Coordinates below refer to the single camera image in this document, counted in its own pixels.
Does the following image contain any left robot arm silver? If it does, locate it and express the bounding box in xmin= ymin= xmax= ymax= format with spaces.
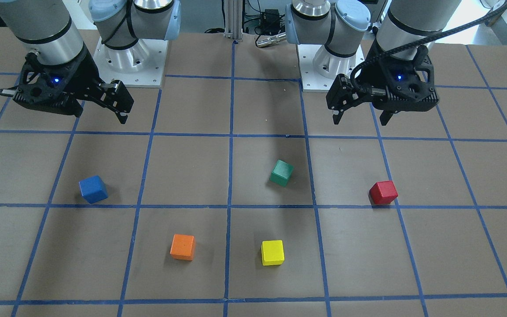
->
xmin=284 ymin=0 xmax=459 ymax=125

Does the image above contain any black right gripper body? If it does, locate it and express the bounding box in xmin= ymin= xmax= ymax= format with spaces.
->
xmin=12 ymin=44 xmax=104 ymax=117

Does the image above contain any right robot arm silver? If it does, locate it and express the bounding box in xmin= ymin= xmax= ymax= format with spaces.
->
xmin=0 ymin=0 xmax=181 ymax=124

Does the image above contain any red wooden block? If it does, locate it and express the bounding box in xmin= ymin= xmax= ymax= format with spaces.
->
xmin=369 ymin=180 xmax=399 ymax=205

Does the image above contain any green wooden block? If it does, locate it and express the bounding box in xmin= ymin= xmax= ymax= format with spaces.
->
xmin=269 ymin=160 xmax=294 ymax=187

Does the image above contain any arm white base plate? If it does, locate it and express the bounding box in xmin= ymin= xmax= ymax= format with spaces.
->
xmin=297 ymin=44 xmax=364 ymax=92
xmin=93 ymin=38 xmax=169 ymax=88

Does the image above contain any orange wooden block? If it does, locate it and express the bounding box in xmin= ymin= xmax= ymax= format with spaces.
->
xmin=169 ymin=233 xmax=196 ymax=261

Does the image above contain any aluminium frame post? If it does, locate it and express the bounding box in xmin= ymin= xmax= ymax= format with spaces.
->
xmin=223 ymin=0 xmax=244 ymax=43

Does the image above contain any blue wooden block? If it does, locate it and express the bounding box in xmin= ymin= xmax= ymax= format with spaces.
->
xmin=78 ymin=175 xmax=109 ymax=203

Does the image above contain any yellow wooden block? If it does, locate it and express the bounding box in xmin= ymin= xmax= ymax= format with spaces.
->
xmin=261 ymin=240 xmax=284 ymax=265

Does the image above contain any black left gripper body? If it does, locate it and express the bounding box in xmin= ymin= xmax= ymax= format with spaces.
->
xmin=356 ymin=45 xmax=439 ymax=114

